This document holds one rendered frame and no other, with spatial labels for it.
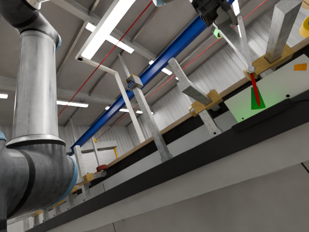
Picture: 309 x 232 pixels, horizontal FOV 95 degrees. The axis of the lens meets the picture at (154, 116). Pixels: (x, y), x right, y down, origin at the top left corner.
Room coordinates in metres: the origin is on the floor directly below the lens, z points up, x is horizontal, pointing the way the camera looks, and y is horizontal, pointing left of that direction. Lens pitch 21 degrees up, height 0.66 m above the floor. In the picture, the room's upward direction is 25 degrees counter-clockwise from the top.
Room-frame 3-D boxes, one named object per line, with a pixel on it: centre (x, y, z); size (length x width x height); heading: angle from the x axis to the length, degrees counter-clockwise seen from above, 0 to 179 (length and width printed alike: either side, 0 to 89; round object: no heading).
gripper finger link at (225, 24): (0.43, -0.39, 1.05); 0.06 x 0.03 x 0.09; 62
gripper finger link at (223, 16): (0.40, -0.37, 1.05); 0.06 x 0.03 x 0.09; 62
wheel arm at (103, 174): (1.00, 0.67, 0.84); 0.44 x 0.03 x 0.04; 152
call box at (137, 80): (0.72, 0.03, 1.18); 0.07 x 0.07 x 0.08; 62
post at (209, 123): (0.60, -0.20, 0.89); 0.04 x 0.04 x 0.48; 62
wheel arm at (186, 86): (0.53, -0.21, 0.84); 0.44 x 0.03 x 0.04; 152
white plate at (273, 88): (0.47, -0.38, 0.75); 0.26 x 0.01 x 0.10; 62
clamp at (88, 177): (1.06, 0.66, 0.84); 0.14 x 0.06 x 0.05; 62
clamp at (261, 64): (0.47, -0.44, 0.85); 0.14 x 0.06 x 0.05; 62
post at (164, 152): (0.72, 0.03, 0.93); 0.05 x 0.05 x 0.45; 62
